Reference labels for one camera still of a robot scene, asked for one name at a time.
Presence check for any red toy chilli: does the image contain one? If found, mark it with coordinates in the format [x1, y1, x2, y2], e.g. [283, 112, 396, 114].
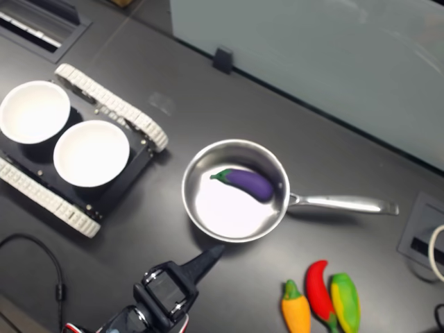
[305, 259, 339, 333]

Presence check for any purple toy aubergine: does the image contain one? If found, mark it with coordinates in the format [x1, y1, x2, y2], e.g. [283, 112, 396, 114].
[210, 169, 275, 202]

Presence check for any white bowl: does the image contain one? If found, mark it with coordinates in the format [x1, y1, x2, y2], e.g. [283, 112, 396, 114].
[53, 120, 131, 188]
[0, 80, 72, 145]

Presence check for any tracked vehicle with white tracks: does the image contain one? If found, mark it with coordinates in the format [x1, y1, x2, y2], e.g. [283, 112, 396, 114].
[0, 62, 170, 239]

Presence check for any black partition clip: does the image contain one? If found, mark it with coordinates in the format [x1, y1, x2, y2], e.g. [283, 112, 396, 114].
[212, 46, 233, 74]

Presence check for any frosted glass partition panel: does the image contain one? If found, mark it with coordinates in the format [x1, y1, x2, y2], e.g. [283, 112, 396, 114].
[169, 0, 444, 171]

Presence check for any steel pan with long handle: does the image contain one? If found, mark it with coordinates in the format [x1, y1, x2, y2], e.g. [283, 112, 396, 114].
[181, 139, 400, 243]

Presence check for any long black cable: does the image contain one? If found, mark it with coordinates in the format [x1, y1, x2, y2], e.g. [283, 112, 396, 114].
[0, 234, 67, 333]

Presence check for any grey desk cable hatch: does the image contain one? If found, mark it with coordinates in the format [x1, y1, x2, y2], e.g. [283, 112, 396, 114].
[397, 190, 444, 271]
[0, 0, 94, 64]

